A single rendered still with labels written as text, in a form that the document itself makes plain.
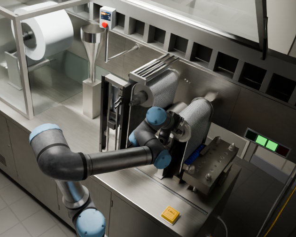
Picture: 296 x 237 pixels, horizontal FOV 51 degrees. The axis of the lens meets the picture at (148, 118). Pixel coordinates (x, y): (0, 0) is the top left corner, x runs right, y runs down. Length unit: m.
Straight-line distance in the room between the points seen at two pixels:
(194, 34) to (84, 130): 0.93
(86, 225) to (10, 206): 1.60
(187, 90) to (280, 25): 1.22
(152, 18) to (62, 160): 1.12
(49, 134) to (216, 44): 1.01
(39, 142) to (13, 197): 1.86
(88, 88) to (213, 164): 0.92
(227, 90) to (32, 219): 1.84
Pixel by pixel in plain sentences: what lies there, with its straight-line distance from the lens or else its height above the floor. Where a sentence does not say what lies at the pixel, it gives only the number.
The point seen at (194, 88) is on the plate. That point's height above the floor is 1.31.
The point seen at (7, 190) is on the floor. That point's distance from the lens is 3.01.
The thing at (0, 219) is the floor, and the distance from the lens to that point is 2.83.
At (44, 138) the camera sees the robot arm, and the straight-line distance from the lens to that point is 1.11.
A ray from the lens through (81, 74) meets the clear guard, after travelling 2.38.
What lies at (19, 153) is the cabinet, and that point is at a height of 0.53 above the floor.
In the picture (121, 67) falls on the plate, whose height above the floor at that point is 1.22.
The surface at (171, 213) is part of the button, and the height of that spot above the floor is 0.92.
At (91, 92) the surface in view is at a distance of 2.06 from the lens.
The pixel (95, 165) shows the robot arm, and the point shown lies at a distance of 1.08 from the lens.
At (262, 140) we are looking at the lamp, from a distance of 1.84.
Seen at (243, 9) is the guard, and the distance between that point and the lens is 1.39.
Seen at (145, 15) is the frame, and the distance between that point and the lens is 1.92.
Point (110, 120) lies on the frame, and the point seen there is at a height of 1.17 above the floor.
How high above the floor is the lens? 2.26
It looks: 38 degrees down
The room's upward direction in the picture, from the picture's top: 9 degrees clockwise
